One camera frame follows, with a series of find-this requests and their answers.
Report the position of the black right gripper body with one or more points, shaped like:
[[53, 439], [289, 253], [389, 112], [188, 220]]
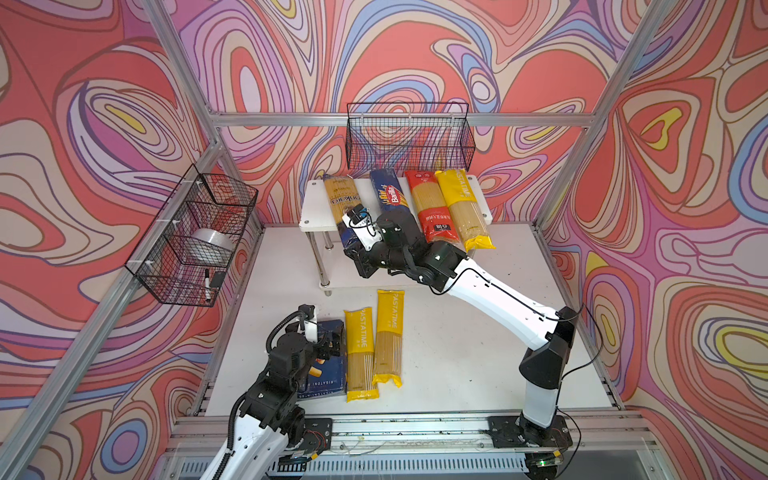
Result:
[[381, 256]]

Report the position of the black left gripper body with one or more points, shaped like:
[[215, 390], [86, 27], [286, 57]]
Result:
[[320, 350]]

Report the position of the yellow Pastatime spaghetti bag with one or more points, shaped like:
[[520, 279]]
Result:
[[389, 338], [360, 355], [464, 209]]

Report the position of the red spaghetti bag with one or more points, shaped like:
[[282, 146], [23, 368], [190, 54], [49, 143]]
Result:
[[430, 206]]

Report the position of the dark blue Barilla spaghetti box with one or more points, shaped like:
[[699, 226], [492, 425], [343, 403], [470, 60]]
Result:
[[388, 190]]

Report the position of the blue Ankara spaghetti bag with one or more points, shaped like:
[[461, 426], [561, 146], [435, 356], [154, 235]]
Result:
[[343, 196]]

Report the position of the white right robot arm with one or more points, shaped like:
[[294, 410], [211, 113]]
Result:
[[394, 242]]

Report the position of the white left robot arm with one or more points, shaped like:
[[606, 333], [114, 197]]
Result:
[[266, 426]]

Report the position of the white two-tier shelf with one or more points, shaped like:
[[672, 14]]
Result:
[[336, 271]]

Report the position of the blue Barilla rigatoni box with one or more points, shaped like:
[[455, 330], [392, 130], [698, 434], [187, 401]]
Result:
[[328, 378]]

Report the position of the black marker pen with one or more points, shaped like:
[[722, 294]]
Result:
[[207, 289]]

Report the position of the silver tape roll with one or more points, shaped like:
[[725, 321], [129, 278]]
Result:
[[214, 238]]

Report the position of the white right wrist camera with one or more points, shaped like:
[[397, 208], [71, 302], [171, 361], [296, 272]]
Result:
[[360, 221]]

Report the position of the black wire basket back wall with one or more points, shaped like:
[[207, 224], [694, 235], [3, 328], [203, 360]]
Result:
[[408, 136]]

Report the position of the black wire basket wall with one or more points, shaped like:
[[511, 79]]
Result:
[[171, 266], [408, 136]]

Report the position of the black wire basket left wall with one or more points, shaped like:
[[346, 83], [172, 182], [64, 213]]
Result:
[[171, 266]]

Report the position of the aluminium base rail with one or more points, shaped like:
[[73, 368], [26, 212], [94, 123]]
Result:
[[584, 444]]

